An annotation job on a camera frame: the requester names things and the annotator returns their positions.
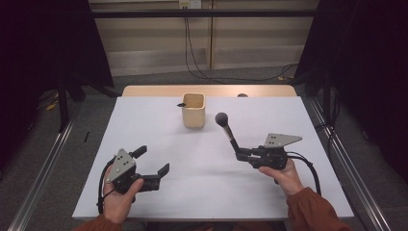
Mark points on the aluminium floor rail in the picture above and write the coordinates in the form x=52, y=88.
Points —
x=349, y=163
x=45, y=163

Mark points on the black curtain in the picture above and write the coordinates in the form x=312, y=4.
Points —
x=369, y=64
x=48, y=48

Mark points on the cream square cup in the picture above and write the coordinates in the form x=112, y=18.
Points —
x=193, y=115

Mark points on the black metal stand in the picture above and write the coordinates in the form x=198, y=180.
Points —
x=63, y=106
x=327, y=96

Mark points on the white table mat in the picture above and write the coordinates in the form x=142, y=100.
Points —
x=192, y=179

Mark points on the wooden table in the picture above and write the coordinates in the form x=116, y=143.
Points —
x=154, y=90

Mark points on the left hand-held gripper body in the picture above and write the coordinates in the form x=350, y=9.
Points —
x=123, y=165

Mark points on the person's left hand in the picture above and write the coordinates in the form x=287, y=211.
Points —
x=118, y=205

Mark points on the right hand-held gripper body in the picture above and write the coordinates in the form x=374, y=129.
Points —
x=272, y=157

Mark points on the person's right hand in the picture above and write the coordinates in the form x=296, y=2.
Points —
x=285, y=179

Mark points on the white wall socket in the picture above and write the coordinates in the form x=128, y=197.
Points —
x=191, y=4

